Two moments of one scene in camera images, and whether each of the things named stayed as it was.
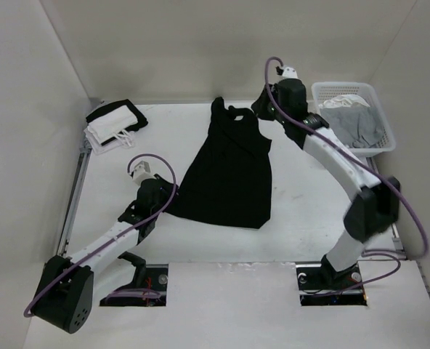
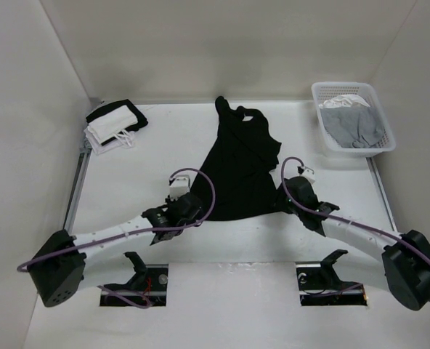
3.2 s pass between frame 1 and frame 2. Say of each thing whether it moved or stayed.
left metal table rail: stayed
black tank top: moved
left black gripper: moved
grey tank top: stayed
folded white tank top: stayed
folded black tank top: stayed
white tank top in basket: stayed
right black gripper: moved
